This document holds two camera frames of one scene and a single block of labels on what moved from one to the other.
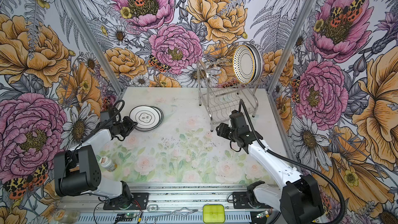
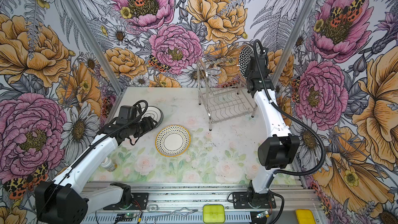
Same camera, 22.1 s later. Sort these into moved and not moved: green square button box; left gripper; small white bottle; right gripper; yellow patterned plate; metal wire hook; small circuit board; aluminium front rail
Moved: yellow patterned plate; left gripper; right gripper
Not moved: aluminium front rail; small white bottle; metal wire hook; green square button box; small circuit board
